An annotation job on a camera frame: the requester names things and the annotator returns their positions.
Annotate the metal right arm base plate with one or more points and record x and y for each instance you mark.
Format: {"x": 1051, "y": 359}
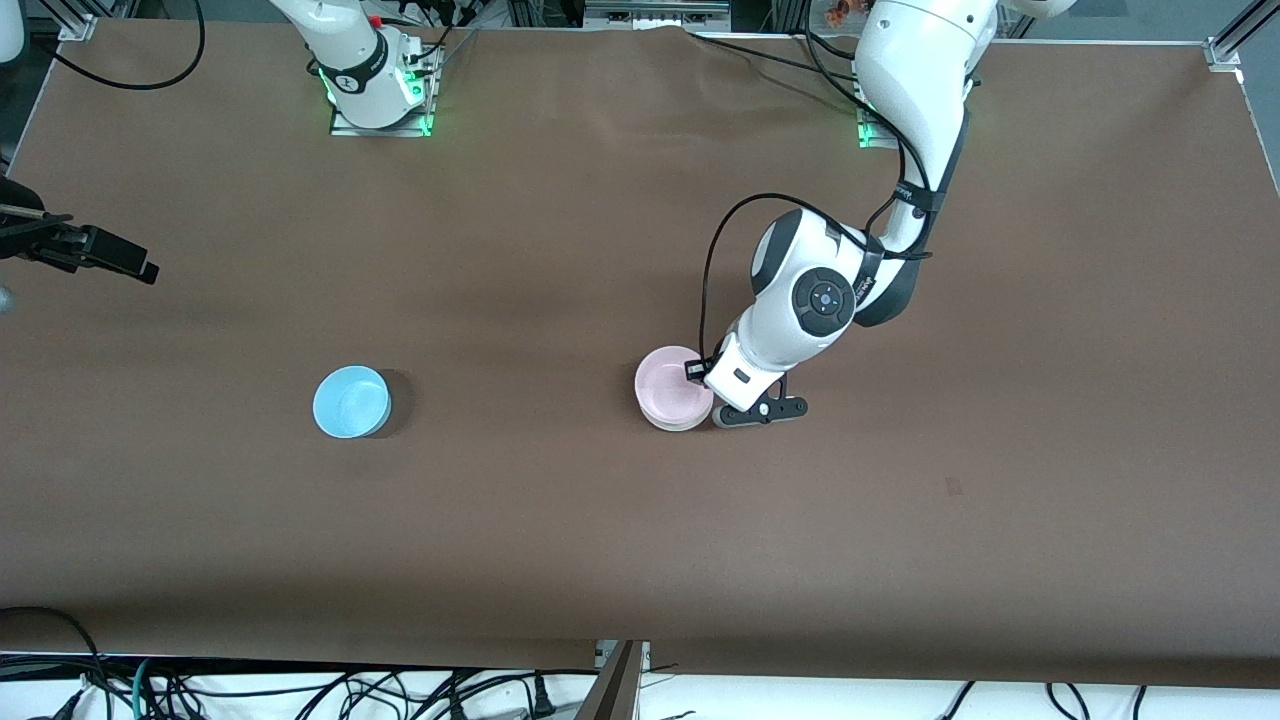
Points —
{"x": 400, "y": 129}

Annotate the pink bowl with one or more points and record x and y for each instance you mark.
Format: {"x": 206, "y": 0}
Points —
{"x": 665, "y": 385}

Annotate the aluminium frame post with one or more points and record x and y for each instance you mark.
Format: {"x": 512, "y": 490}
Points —
{"x": 615, "y": 690}

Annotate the brown table cover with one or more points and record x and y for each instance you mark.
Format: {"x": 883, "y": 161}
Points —
{"x": 640, "y": 550}

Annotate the blue bowl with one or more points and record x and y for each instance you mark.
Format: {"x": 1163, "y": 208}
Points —
{"x": 350, "y": 402}

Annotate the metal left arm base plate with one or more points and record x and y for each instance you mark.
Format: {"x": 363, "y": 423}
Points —
{"x": 872, "y": 140}

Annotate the aluminium corner bracket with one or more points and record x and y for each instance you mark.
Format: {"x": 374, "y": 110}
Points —
{"x": 78, "y": 27}
{"x": 1235, "y": 45}

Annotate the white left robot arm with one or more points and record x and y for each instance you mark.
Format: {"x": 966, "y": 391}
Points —
{"x": 920, "y": 90}

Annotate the orange background objects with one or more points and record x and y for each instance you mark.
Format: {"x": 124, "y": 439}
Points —
{"x": 845, "y": 10}

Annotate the white bowl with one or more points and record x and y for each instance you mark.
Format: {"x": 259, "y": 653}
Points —
{"x": 675, "y": 427}

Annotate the aluminium frame rail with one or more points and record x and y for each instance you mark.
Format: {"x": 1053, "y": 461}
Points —
{"x": 640, "y": 12}

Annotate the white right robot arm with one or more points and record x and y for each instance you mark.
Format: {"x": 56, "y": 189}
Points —
{"x": 350, "y": 50}

